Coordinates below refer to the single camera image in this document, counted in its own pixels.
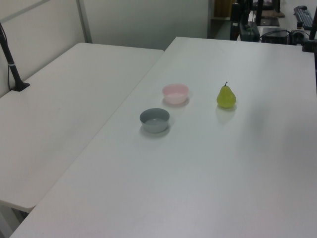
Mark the green yellow pear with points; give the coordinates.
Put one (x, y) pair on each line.
(226, 98)

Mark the grey plastic bowl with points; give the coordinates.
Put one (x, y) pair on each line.
(153, 125)

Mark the pink plastic bowl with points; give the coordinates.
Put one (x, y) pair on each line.
(174, 95)

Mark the white side table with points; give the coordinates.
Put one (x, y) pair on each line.
(62, 104)

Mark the black box with green light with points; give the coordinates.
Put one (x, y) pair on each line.
(248, 32)

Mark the black electronics box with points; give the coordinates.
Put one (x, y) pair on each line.
(273, 34)

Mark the black computer keyboard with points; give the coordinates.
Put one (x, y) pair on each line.
(304, 16)

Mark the grey partition frame post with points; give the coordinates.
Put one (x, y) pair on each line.
(84, 22)

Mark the black camera pole white band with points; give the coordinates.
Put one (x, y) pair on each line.
(13, 72)

